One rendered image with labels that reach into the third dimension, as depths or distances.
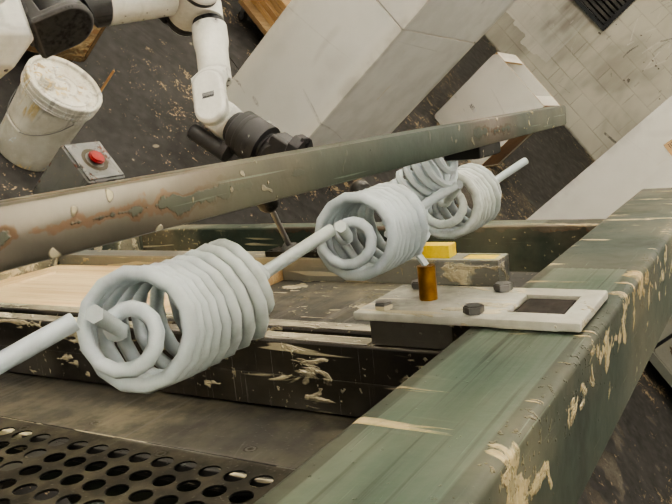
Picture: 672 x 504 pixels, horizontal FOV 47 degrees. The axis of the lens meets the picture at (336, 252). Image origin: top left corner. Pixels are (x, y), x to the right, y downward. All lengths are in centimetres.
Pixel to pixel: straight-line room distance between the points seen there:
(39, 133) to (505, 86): 404
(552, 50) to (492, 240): 822
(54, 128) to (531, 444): 279
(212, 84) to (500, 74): 491
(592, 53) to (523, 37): 84
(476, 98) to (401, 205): 583
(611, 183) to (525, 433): 445
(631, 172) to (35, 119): 326
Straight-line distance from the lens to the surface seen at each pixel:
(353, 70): 380
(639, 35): 936
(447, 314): 63
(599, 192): 489
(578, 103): 947
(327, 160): 39
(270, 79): 408
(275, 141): 147
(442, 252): 120
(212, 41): 162
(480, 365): 54
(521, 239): 140
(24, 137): 319
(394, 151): 46
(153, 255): 152
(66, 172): 193
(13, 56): 146
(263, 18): 535
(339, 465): 41
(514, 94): 627
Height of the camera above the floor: 209
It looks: 31 degrees down
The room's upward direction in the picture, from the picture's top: 45 degrees clockwise
